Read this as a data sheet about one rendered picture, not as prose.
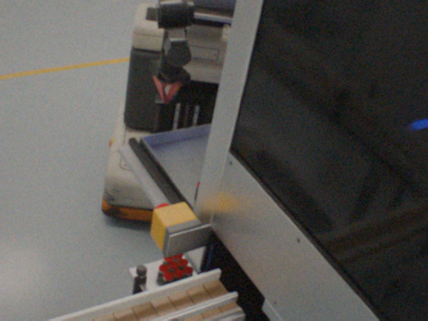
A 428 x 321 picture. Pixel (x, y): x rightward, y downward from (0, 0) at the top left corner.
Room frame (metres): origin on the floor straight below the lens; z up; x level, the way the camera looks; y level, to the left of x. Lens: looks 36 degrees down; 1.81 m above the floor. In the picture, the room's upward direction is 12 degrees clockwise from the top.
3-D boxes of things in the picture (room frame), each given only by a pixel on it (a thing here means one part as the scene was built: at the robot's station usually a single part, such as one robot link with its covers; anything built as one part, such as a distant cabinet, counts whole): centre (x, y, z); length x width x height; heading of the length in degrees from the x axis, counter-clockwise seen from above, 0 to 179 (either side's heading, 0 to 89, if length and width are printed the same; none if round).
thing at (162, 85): (1.30, 0.14, 1.06); 0.07 x 0.07 x 0.09; 37
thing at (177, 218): (0.86, 0.04, 0.99); 0.08 x 0.07 x 0.07; 37
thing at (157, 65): (1.29, 0.13, 1.13); 0.10 x 0.07 x 0.07; 37
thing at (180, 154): (1.20, -0.02, 0.90); 0.34 x 0.26 x 0.04; 36
